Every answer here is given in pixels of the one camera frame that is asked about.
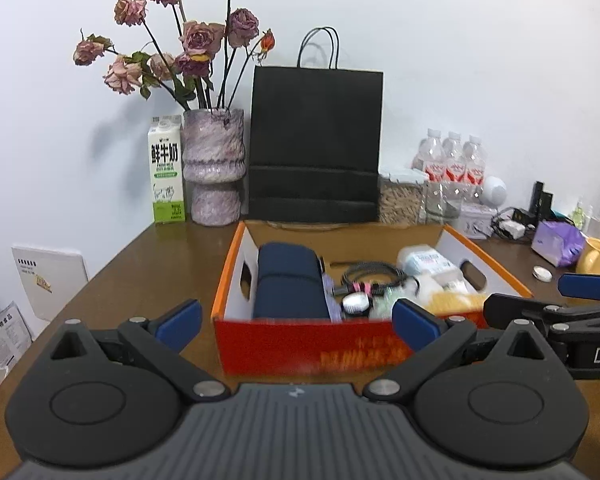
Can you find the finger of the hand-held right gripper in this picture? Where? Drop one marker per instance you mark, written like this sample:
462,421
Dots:
570,317
585,286

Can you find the purple knitted cloth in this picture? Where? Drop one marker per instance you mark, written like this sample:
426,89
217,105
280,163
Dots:
334,311

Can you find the black upright device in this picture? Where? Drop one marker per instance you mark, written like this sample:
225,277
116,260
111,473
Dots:
537,200

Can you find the iridescent plastic bag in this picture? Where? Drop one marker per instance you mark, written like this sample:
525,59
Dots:
385,305

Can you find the purple tissue pack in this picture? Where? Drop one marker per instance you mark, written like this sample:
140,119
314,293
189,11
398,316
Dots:
555,242

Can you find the orange cardboard box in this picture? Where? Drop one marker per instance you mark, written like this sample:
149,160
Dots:
280,345

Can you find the blue and white brochures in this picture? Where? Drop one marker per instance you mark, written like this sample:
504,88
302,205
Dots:
5,335

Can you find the white wet wipes pack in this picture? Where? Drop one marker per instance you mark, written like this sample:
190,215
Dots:
427,262

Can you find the navy blue pouch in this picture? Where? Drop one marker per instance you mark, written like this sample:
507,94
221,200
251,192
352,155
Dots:
290,285

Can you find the small white round disc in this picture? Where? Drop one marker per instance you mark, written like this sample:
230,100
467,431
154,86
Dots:
542,273

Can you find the small green bottle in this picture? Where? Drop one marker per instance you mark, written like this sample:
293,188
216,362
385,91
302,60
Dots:
578,217

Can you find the wooden desktop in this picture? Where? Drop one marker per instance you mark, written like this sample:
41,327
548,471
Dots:
130,285

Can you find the white and yellow plush toy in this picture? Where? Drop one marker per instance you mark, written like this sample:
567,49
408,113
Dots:
455,302

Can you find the white charger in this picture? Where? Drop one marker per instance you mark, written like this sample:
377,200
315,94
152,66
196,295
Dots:
512,230

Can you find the dried rose bouquet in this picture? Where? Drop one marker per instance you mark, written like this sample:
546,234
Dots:
200,37

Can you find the black paper bag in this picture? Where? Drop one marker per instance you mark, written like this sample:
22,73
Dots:
315,135

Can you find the green and white milk carton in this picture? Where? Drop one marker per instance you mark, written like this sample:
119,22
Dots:
166,170

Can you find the yellow mug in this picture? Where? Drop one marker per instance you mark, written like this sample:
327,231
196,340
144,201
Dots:
597,257

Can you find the white floral tin box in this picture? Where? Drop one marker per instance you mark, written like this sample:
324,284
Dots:
477,222

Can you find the purple marbled vase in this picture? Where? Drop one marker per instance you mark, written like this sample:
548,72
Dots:
212,160

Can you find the clear seed container white lid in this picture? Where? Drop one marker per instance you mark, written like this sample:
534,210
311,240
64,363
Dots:
400,205

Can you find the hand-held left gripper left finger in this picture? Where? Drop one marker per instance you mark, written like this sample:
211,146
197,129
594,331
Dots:
180,322

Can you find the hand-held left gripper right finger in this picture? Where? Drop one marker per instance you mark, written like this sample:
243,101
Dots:
415,327

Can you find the white round lid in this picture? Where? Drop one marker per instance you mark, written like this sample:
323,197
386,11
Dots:
355,303

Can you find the white wall board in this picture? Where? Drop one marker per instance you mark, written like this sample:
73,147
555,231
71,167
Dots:
50,280

